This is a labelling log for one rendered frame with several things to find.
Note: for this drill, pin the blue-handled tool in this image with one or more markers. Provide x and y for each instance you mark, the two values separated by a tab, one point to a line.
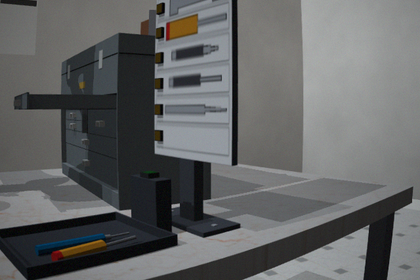
48	248

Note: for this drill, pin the orange-handled screwdriver with red end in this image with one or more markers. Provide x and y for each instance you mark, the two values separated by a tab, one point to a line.
88	248

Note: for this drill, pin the dark grey drawer chest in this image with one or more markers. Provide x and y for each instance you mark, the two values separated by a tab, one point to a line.
117	138

